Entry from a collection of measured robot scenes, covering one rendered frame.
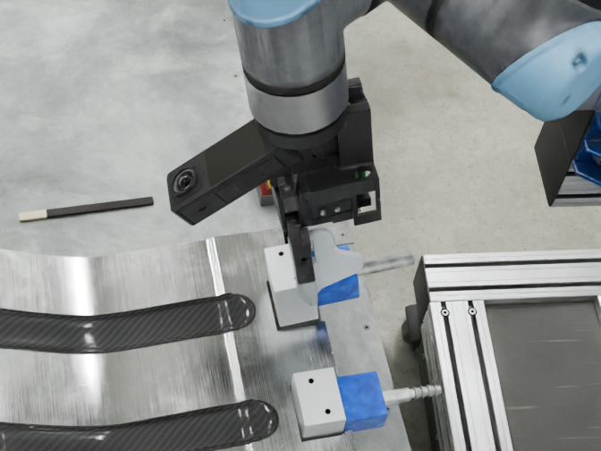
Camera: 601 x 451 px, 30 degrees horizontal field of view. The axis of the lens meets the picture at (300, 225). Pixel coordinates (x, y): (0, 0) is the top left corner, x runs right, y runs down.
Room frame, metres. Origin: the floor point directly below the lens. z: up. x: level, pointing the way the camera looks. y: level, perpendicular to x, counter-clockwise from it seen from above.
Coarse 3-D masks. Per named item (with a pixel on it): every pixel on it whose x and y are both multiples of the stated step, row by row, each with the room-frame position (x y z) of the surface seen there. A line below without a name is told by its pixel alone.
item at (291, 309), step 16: (272, 256) 0.52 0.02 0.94; (288, 256) 0.53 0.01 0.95; (400, 256) 0.55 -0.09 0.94; (272, 272) 0.51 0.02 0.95; (288, 272) 0.51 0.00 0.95; (368, 272) 0.53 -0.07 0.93; (272, 288) 0.50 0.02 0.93; (288, 288) 0.49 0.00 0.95; (336, 288) 0.50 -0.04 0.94; (352, 288) 0.51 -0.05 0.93; (288, 304) 0.49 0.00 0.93; (304, 304) 0.49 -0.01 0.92; (320, 304) 0.50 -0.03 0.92; (288, 320) 0.48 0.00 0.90; (304, 320) 0.49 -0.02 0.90
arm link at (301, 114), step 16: (336, 80) 0.53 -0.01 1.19; (256, 96) 0.51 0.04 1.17; (272, 96) 0.51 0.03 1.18; (288, 96) 0.54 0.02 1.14; (304, 96) 0.51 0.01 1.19; (320, 96) 0.51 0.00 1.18; (336, 96) 0.52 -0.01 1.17; (256, 112) 0.52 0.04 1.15; (272, 112) 0.51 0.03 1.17; (288, 112) 0.51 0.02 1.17; (304, 112) 0.51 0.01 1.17; (320, 112) 0.51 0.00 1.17; (336, 112) 0.52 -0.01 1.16; (272, 128) 0.51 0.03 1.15; (288, 128) 0.50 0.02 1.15; (304, 128) 0.50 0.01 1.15; (320, 128) 0.51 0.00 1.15
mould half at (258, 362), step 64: (0, 256) 0.50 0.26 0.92; (128, 256) 0.54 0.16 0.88; (192, 256) 0.55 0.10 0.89; (256, 256) 0.56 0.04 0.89; (256, 320) 0.49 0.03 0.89; (0, 384) 0.38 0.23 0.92; (64, 384) 0.40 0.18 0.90; (128, 384) 0.41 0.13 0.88; (192, 384) 0.42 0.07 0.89; (256, 384) 0.42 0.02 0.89; (256, 448) 0.37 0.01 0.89; (320, 448) 0.37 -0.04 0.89
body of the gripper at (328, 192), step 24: (360, 96) 0.56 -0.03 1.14; (336, 120) 0.52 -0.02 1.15; (360, 120) 0.54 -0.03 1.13; (288, 144) 0.50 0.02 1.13; (312, 144) 0.51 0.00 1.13; (336, 144) 0.53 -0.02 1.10; (360, 144) 0.53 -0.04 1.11; (288, 168) 0.52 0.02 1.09; (312, 168) 0.52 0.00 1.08; (336, 168) 0.53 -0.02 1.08; (360, 168) 0.53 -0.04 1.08; (288, 192) 0.50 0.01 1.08; (312, 192) 0.50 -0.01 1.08; (336, 192) 0.51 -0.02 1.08; (360, 192) 0.51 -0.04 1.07; (312, 216) 0.51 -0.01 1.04; (336, 216) 0.51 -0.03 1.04; (360, 216) 0.51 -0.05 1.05
